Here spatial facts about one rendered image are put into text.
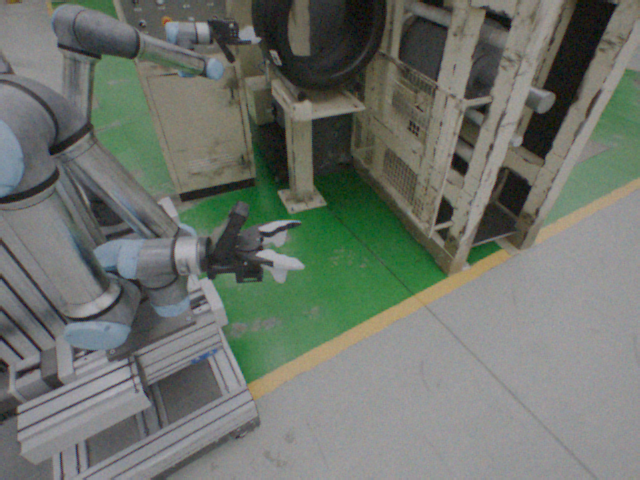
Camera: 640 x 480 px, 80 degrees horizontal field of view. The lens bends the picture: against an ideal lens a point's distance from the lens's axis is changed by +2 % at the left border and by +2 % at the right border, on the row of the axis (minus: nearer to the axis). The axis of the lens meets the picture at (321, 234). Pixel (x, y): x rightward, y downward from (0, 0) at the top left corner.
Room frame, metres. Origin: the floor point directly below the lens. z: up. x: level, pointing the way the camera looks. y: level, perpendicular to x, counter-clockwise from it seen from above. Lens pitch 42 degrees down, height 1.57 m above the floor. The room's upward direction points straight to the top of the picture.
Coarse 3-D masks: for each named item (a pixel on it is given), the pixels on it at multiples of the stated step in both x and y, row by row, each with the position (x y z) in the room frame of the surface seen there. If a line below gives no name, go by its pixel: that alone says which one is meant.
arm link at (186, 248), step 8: (176, 240) 0.53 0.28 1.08; (184, 240) 0.53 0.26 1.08; (192, 240) 0.53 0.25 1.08; (176, 248) 0.51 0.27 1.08; (184, 248) 0.51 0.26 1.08; (192, 248) 0.51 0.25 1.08; (176, 256) 0.50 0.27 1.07; (184, 256) 0.50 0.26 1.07; (192, 256) 0.50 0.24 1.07; (176, 264) 0.49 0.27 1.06; (184, 264) 0.49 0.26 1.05; (192, 264) 0.49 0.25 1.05; (184, 272) 0.49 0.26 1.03; (192, 272) 0.49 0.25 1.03; (200, 272) 0.50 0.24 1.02
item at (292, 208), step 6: (282, 192) 2.16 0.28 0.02; (288, 192) 2.17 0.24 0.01; (318, 192) 2.17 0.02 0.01; (282, 198) 2.10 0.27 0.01; (318, 198) 2.10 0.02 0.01; (288, 204) 2.03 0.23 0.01; (294, 204) 2.03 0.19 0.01; (300, 204) 2.03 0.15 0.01; (312, 204) 2.03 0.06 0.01; (318, 204) 2.03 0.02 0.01; (324, 204) 2.03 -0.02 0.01; (288, 210) 1.96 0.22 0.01; (294, 210) 1.96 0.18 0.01; (300, 210) 1.96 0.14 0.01; (306, 210) 1.98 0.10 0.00
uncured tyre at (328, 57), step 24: (264, 0) 1.67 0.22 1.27; (288, 0) 1.64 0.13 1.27; (360, 0) 2.03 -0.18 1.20; (384, 0) 1.82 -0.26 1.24; (264, 24) 1.65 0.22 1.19; (360, 24) 2.02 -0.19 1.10; (384, 24) 1.83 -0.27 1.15; (264, 48) 1.70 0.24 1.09; (288, 48) 1.64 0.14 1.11; (336, 48) 2.01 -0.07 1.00; (360, 48) 1.94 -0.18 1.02; (288, 72) 1.65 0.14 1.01; (312, 72) 1.70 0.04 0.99; (336, 72) 1.90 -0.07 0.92; (360, 72) 1.79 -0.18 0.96
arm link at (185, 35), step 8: (168, 24) 1.57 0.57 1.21; (176, 24) 1.58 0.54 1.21; (184, 24) 1.59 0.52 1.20; (192, 24) 1.60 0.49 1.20; (168, 32) 1.55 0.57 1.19; (176, 32) 1.55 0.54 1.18; (184, 32) 1.57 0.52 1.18; (192, 32) 1.58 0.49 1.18; (168, 40) 1.55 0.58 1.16; (176, 40) 1.56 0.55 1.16; (184, 40) 1.56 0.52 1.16; (192, 40) 1.58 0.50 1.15; (184, 48) 1.56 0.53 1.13
